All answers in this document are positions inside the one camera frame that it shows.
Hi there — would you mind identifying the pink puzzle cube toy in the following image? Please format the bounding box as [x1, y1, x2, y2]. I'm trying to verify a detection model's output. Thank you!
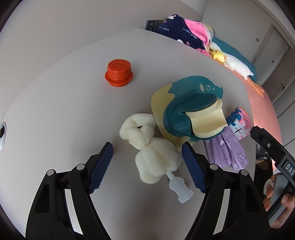
[226, 107, 253, 140]

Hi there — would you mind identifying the pink fleece garment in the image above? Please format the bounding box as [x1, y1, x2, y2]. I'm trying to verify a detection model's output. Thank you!
[185, 19, 210, 45]

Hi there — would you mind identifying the navy blue printed garment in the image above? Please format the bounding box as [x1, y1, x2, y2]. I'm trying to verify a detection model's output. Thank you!
[155, 14, 205, 49]

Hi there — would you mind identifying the white foam sponge piece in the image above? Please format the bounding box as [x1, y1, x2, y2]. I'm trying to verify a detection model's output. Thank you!
[119, 113, 181, 184]

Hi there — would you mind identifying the white goose plush toy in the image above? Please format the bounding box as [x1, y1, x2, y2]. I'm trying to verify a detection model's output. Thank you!
[209, 42, 265, 97]

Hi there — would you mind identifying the pink bed sheet mattress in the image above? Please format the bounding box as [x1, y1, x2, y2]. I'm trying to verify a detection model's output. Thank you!
[221, 62, 283, 171]

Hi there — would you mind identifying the desk cable grommet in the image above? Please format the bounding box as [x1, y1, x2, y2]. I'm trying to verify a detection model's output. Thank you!
[0, 122, 7, 150]

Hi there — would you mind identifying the purple plastic bag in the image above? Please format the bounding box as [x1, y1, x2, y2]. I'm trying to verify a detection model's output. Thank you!
[204, 126, 249, 172]

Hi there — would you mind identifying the yellow duck plush toy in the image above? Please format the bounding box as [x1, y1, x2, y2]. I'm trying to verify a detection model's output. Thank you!
[211, 50, 226, 64]

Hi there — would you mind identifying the orange threaded cap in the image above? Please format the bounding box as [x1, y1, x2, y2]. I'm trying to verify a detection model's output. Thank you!
[105, 59, 133, 88]

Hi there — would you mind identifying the teal pillow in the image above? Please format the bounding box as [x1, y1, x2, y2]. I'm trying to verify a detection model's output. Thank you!
[211, 36, 258, 83]

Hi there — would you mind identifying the person right hand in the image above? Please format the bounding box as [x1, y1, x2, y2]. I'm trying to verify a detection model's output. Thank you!
[262, 172, 295, 229]

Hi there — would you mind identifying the checkered grey pillow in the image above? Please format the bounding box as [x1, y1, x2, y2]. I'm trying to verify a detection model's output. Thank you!
[203, 23, 215, 39]

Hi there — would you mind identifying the black wall socket panel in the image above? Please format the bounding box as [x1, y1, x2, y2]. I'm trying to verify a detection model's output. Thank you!
[145, 20, 163, 32]

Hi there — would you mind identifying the white door with handle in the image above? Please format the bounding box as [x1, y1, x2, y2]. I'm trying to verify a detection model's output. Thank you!
[251, 23, 290, 85]

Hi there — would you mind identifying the black trash bag bin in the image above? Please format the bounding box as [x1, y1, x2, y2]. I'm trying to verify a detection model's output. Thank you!
[256, 143, 272, 164]

